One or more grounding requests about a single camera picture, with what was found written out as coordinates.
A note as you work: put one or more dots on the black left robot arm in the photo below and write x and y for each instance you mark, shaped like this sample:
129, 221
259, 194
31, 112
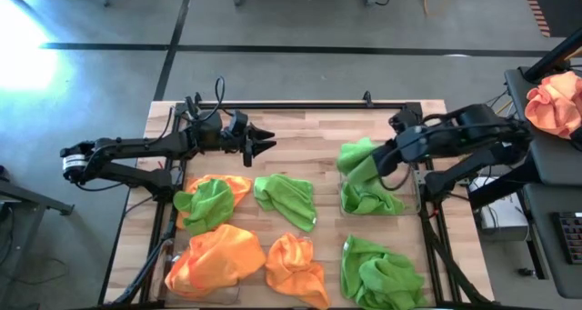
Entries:
136, 144

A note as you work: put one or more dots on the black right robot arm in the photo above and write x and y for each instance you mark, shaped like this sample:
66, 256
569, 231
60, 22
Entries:
454, 137

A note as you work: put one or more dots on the crumpled orange cloth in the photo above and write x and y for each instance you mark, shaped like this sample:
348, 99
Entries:
552, 105

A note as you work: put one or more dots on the black frame clamp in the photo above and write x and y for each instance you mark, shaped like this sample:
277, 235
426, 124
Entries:
367, 99
198, 99

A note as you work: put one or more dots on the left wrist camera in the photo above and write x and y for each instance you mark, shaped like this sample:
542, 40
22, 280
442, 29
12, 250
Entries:
237, 122

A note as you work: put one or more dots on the dark mat striped edge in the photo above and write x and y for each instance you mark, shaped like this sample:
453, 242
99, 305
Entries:
564, 5

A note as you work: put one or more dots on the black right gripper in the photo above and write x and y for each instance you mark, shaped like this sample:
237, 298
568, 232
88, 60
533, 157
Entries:
395, 157

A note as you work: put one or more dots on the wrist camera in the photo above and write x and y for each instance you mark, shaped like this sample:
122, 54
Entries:
406, 119
237, 122

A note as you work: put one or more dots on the orange microfiber towel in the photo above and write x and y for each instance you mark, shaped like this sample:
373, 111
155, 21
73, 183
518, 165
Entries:
182, 280
295, 269
232, 251
236, 185

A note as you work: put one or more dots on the black aluminium rig frame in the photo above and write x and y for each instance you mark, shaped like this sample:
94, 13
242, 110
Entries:
295, 105

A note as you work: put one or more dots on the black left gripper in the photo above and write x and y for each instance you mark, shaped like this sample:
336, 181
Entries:
213, 135

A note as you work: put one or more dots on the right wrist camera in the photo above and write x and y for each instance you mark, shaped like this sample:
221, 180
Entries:
406, 119

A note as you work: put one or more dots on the black stand pole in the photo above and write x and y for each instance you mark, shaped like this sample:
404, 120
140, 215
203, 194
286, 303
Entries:
552, 55

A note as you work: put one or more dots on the black keyboard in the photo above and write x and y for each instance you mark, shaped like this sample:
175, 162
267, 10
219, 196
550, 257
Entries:
570, 237

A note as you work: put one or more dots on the grey side table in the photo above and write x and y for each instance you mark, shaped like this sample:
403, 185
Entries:
541, 164

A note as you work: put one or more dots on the grey desk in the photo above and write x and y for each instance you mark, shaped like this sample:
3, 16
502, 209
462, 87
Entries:
541, 255

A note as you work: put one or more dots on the white power supply box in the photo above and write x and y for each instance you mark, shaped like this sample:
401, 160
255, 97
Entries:
502, 219

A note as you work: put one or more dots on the grey desk frame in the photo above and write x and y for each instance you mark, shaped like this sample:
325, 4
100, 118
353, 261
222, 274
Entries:
41, 200

